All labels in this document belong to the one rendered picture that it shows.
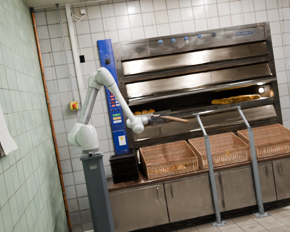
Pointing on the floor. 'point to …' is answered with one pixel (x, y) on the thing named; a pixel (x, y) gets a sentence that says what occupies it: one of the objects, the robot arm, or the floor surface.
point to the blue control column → (105, 44)
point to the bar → (213, 168)
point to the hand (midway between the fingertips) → (166, 117)
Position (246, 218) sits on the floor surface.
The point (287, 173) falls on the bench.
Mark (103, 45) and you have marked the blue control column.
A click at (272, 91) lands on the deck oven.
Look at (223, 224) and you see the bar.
